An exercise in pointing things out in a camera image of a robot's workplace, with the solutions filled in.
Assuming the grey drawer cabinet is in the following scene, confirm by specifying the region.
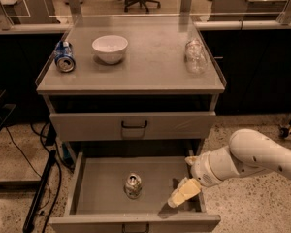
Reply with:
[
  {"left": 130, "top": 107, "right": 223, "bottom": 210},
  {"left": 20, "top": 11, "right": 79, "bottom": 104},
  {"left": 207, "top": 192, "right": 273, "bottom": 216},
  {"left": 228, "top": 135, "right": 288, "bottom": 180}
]
[{"left": 37, "top": 16, "right": 226, "bottom": 155}]

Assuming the grey open middle drawer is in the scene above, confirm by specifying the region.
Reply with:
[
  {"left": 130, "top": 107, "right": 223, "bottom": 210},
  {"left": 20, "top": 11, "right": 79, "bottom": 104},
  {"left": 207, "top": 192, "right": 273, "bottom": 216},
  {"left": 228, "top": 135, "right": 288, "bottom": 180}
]
[{"left": 49, "top": 153, "right": 220, "bottom": 233}]

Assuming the black bar on floor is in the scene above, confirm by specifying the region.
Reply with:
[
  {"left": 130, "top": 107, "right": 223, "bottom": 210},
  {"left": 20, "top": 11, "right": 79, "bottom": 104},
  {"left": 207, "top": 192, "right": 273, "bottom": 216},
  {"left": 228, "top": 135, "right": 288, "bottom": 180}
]
[{"left": 22, "top": 150, "right": 56, "bottom": 233}]

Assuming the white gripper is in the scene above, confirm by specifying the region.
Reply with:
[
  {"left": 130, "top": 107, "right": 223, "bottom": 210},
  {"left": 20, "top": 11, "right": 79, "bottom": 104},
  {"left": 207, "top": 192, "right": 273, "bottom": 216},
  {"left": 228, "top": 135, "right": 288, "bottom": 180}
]
[{"left": 168, "top": 151, "right": 222, "bottom": 208}]

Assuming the green white 7up can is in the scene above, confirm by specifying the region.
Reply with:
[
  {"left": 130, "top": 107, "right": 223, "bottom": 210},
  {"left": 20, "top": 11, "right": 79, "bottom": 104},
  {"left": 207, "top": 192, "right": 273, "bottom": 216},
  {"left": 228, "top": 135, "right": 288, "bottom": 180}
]
[{"left": 124, "top": 173, "right": 142, "bottom": 199}]

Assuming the black floor cable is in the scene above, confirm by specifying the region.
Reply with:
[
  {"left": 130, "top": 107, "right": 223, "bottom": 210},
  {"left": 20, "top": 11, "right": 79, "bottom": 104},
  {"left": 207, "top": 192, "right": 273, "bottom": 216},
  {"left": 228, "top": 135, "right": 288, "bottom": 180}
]
[{"left": 4, "top": 121, "right": 76, "bottom": 233}]

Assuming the grey top drawer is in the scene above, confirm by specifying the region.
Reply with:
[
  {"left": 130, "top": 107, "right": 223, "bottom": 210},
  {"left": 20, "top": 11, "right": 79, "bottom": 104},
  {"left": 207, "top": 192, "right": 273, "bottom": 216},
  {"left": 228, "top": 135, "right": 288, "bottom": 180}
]
[{"left": 50, "top": 112, "right": 215, "bottom": 142}]

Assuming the clear plastic bottle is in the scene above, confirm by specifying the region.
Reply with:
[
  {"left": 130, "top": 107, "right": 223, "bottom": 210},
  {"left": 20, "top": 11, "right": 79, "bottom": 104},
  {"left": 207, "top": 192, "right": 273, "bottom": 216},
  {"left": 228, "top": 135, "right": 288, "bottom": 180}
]
[{"left": 185, "top": 38, "right": 208, "bottom": 75}]

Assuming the white ceramic bowl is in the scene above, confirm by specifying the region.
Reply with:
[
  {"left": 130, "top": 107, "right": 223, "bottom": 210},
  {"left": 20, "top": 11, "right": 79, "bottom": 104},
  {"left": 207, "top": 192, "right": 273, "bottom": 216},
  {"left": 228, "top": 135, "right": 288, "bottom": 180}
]
[{"left": 92, "top": 35, "right": 128, "bottom": 64}]

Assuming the blue pepsi can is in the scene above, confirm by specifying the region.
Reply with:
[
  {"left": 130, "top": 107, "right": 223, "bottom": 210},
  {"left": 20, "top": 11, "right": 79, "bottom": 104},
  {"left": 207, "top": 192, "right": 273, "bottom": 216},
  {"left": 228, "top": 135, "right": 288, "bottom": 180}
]
[{"left": 54, "top": 41, "right": 76, "bottom": 73}]

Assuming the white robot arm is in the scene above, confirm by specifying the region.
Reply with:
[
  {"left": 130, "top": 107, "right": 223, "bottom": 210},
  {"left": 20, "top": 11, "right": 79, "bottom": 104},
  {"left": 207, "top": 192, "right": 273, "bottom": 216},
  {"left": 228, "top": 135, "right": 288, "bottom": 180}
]
[{"left": 168, "top": 129, "right": 291, "bottom": 208}]

